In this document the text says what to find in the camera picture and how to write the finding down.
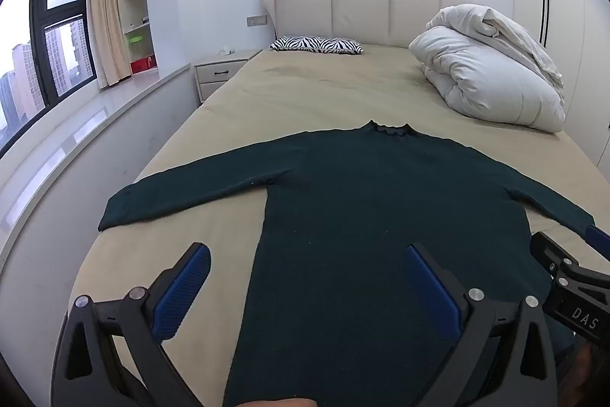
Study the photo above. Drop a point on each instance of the green plastic item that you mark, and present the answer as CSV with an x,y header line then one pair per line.
x,y
137,39

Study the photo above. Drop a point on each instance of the white window seat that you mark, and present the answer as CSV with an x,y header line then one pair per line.
x,y
95,140

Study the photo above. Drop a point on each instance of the wall switch plate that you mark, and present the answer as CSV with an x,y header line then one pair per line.
x,y
257,21

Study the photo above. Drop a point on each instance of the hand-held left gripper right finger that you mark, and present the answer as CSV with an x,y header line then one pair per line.
x,y
431,288

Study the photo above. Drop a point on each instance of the black framed window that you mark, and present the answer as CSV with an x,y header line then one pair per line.
x,y
40,30

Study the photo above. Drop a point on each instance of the beige curtain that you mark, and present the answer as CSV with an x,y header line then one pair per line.
x,y
107,6

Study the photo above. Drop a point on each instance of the white nightstand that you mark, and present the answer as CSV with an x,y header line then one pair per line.
x,y
219,73

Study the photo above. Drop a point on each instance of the red box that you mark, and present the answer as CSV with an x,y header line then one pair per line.
x,y
143,65

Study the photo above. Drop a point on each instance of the bed with beige sheet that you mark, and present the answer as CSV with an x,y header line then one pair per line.
x,y
309,92

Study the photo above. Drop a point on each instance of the white wardrobe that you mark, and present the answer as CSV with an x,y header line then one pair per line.
x,y
567,30

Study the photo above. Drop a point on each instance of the dark green sweater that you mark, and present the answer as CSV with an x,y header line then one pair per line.
x,y
357,221

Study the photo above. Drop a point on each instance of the beige padded headboard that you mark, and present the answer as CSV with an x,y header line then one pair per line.
x,y
357,6

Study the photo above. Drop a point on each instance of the zebra print pillow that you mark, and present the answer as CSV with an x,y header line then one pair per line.
x,y
317,44

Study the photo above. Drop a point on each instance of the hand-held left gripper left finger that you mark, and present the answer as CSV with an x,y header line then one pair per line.
x,y
186,288

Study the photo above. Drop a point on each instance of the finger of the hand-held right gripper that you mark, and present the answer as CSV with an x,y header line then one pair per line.
x,y
548,252
599,239

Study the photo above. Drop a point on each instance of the white folded duvet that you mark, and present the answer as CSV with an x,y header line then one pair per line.
x,y
476,73

